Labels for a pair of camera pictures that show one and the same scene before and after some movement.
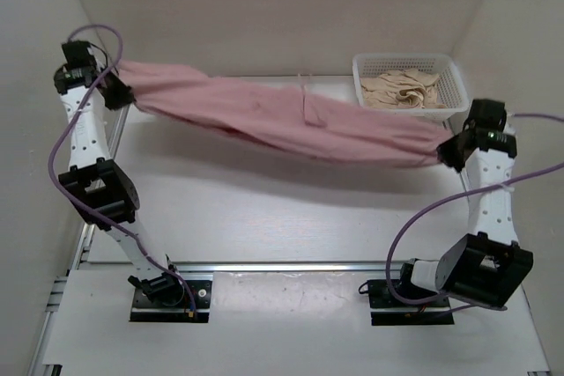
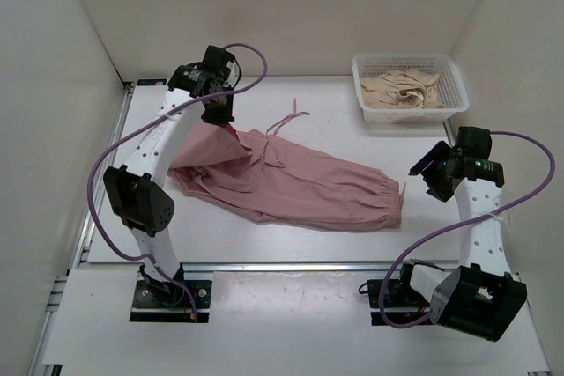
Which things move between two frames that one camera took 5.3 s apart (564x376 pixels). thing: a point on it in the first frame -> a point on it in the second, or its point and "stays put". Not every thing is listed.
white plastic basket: [425, 84] stays put
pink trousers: [283, 112] -> [274, 175]
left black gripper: [122, 98] -> [222, 119]
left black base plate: [193, 307] stays put
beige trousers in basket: [409, 88] stays put
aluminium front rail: [287, 267] stays put
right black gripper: [447, 156] -> [437, 154]
